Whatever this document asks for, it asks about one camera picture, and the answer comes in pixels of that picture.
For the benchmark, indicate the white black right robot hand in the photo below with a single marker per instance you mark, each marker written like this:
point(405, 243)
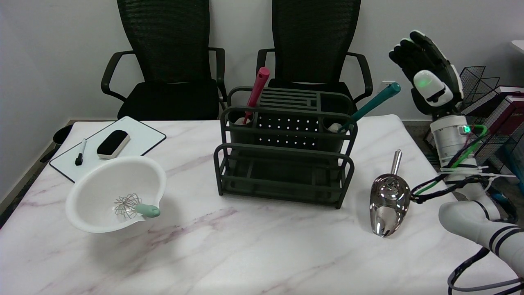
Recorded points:
point(434, 71)

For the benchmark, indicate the white wall socket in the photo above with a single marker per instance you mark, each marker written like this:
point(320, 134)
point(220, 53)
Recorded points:
point(385, 83)

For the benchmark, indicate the dark green kitchen storage rack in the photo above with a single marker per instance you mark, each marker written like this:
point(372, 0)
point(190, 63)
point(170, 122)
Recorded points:
point(282, 182)

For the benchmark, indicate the white table corner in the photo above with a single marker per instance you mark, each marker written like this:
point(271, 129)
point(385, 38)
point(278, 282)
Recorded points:
point(519, 45)

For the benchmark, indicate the shiny metal scoop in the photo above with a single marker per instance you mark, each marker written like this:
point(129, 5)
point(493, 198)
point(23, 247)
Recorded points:
point(389, 205)

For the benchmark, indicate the dark maroon book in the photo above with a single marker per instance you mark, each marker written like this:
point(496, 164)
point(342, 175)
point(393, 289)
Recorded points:
point(507, 114)

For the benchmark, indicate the black mesh office chair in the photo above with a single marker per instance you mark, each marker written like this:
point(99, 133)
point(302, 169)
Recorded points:
point(311, 37)
point(170, 96)

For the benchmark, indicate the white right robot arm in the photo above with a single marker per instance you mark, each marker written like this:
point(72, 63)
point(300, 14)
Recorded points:
point(470, 217)

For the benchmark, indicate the small white whiteboard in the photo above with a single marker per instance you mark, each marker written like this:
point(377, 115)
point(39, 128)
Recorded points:
point(135, 141)

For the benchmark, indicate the black round floor object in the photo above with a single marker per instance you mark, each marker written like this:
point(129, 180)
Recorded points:
point(62, 134)

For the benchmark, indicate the black white board eraser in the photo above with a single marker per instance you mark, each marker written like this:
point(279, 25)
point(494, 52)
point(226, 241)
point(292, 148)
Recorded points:
point(113, 143)

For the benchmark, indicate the black whiteboard marker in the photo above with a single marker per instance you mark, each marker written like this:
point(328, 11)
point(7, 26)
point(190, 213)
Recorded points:
point(81, 152)

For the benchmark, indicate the pink red long utensil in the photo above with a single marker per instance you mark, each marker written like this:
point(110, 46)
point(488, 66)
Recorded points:
point(257, 92)

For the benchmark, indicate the white plastic mixing bowl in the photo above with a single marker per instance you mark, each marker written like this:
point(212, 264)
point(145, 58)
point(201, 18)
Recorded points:
point(102, 184)

